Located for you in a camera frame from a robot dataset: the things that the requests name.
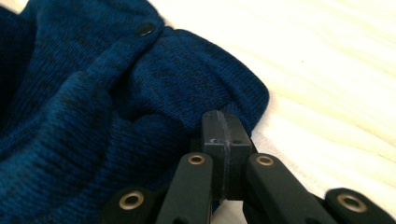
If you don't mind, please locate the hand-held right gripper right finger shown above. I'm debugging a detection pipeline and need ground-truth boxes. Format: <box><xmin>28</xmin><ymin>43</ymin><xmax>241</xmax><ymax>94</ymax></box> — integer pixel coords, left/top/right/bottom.
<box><xmin>221</xmin><ymin>110</ymin><xmax>253</xmax><ymax>201</ymax></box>

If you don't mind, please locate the blue knit garment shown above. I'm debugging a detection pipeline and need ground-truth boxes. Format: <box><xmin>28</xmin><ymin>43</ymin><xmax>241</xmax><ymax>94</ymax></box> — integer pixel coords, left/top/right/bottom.
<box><xmin>0</xmin><ymin>0</ymin><xmax>271</xmax><ymax>224</ymax></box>

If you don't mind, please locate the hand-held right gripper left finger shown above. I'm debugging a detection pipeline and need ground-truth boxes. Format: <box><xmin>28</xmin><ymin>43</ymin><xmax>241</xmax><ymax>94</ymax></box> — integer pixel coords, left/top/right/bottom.
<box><xmin>201</xmin><ymin>110</ymin><xmax>231</xmax><ymax>201</ymax></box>

